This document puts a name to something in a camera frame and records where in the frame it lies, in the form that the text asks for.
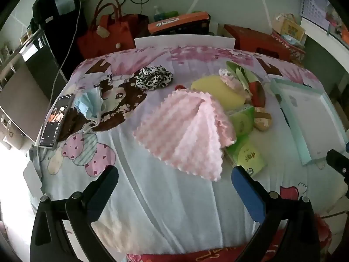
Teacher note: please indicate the leopard print scrunchie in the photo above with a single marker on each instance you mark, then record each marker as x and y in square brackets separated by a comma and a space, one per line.
[152, 77]

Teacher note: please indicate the white paper sheet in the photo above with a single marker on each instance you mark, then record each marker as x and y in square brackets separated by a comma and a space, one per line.
[32, 178]

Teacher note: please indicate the cartoon printed blanket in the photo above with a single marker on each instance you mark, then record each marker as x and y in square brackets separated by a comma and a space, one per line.
[163, 196]

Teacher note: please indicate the red patterned box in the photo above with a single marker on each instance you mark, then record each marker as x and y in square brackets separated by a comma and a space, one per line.
[289, 50]

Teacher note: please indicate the blue wipes packet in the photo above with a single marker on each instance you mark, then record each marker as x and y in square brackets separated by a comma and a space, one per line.
[291, 39]

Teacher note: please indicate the blue face mask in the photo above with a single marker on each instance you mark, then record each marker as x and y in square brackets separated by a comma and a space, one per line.
[87, 106]

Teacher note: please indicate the black smartphone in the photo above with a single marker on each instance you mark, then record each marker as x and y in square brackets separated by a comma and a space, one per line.
[56, 120]

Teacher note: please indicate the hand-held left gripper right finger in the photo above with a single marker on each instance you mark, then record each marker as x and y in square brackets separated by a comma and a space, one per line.
[246, 193]

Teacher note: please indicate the pink lace cloth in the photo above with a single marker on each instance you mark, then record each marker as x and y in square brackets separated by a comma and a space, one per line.
[234, 83]

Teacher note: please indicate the large green tissue packet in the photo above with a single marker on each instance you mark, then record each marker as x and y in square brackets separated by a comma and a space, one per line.
[245, 155]

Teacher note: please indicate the white table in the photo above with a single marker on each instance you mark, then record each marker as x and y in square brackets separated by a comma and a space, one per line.
[321, 38]

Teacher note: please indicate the light green cloth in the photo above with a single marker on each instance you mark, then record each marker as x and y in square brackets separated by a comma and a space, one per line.
[245, 73]

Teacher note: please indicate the dark red paper bag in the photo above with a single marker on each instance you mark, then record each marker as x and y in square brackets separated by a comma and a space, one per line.
[139, 26]

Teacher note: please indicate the brown bread-shaped toy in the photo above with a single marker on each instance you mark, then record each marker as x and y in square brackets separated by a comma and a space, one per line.
[263, 118]

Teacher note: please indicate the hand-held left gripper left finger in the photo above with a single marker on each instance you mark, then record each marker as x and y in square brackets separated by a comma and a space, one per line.
[105, 188]

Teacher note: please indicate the yellow sponge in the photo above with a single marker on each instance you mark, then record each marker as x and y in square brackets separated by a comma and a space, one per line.
[212, 87]

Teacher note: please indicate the white tray with teal rim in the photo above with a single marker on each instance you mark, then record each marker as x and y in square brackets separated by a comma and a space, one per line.
[302, 120]

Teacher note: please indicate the clear plastic bottle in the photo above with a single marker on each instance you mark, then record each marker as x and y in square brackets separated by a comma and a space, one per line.
[157, 13]

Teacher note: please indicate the black bag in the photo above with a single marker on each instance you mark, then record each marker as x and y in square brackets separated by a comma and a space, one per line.
[54, 5]

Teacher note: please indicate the grey cabinet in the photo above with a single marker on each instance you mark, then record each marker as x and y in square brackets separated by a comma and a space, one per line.
[21, 92]

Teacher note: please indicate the red floral bedsheet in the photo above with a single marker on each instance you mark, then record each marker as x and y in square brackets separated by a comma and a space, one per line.
[190, 256]

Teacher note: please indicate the pink fluffy cloth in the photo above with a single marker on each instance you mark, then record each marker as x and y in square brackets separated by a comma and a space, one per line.
[185, 133]

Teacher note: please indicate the red cardboard box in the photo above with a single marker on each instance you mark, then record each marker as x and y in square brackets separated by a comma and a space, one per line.
[253, 41]

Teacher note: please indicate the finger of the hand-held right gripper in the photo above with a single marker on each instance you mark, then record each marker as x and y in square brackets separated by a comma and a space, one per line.
[338, 162]

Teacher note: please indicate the orange and black box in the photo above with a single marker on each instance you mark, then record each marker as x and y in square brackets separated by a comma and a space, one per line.
[177, 21]

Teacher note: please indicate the red handbag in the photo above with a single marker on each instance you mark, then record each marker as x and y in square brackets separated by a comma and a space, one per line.
[109, 35]

